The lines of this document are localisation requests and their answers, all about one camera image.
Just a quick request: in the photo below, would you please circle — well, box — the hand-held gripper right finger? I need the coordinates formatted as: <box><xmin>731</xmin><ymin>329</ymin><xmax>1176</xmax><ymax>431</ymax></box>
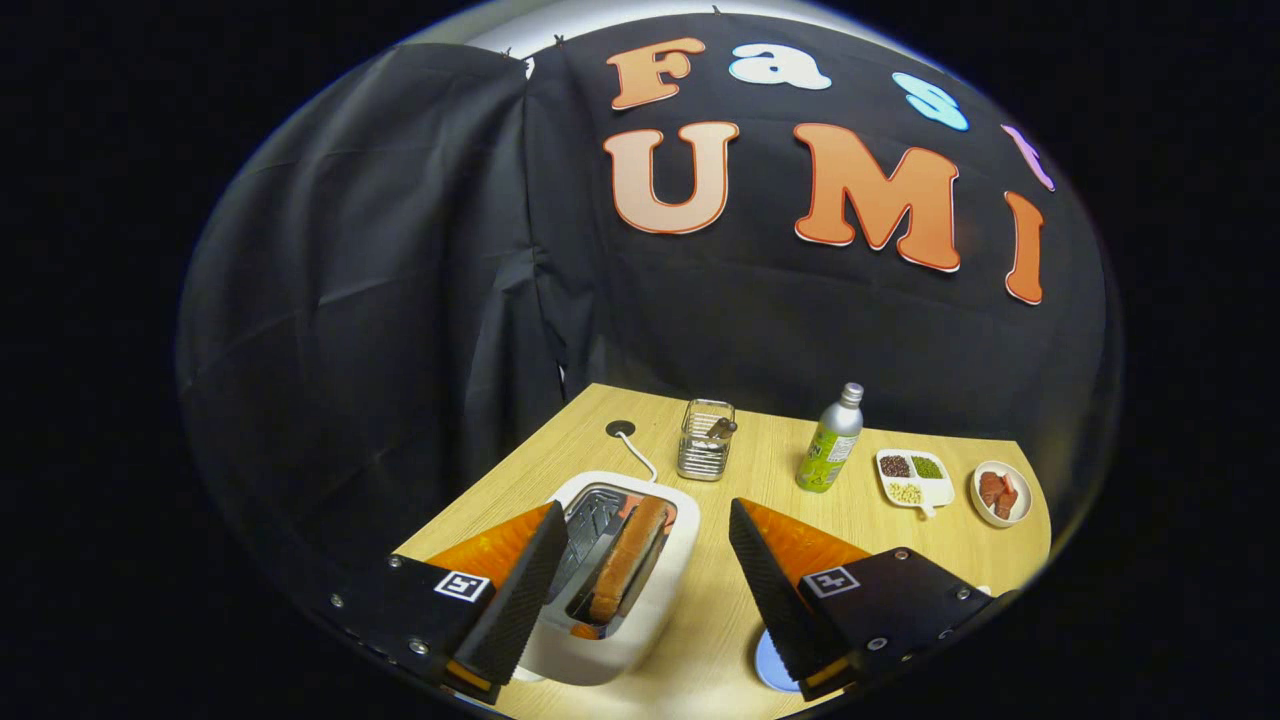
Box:
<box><xmin>728</xmin><ymin>498</ymin><xmax>1002</xmax><ymax>702</ymax></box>

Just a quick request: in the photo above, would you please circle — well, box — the white oval plate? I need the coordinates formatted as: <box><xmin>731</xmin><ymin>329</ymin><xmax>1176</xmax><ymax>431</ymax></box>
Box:
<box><xmin>971</xmin><ymin>460</ymin><xmax>1033</xmax><ymax>528</ymax></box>

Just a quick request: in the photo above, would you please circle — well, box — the black backdrop cloth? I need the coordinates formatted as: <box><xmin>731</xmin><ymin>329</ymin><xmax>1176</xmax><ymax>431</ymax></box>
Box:
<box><xmin>178</xmin><ymin>12</ymin><xmax>1109</xmax><ymax>601</ymax></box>

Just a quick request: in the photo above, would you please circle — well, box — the toasted bread slice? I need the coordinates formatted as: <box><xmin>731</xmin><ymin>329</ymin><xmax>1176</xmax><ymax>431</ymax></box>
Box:
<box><xmin>588</xmin><ymin>497</ymin><xmax>671</xmax><ymax>625</ymax></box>

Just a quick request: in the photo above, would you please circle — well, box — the white toaster cable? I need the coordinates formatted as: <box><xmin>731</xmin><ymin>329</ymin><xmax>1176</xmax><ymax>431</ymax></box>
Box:
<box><xmin>617</xmin><ymin>430</ymin><xmax>659</xmax><ymax>484</ymax></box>

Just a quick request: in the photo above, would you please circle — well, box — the white divided dish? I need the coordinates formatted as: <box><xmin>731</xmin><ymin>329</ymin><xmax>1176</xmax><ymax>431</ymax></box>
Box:
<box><xmin>876</xmin><ymin>449</ymin><xmax>956</xmax><ymax>518</ymax></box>

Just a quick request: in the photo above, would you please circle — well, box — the blue round plate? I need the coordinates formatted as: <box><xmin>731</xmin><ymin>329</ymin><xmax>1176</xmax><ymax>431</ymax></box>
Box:
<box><xmin>754</xmin><ymin>628</ymin><xmax>801</xmax><ymax>693</ymax></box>

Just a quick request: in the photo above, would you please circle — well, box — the silver bottle with green label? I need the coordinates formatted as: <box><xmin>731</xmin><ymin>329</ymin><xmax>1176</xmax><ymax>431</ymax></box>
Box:
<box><xmin>796</xmin><ymin>382</ymin><xmax>865</xmax><ymax>494</ymax></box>

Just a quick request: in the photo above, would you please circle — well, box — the white toaster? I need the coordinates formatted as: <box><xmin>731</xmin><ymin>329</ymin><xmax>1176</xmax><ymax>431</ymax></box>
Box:
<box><xmin>515</xmin><ymin>471</ymin><xmax>702</xmax><ymax>687</ymax></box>

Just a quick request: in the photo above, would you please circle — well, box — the metal wire mesh basket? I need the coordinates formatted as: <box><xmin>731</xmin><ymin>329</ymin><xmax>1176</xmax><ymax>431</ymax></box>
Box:
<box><xmin>677</xmin><ymin>399</ymin><xmax>737</xmax><ymax>482</ymax></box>

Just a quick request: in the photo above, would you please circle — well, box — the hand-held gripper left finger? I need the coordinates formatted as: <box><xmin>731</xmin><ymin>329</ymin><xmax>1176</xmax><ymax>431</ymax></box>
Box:
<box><xmin>328</xmin><ymin>502</ymin><xmax>569</xmax><ymax>706</ymax></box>

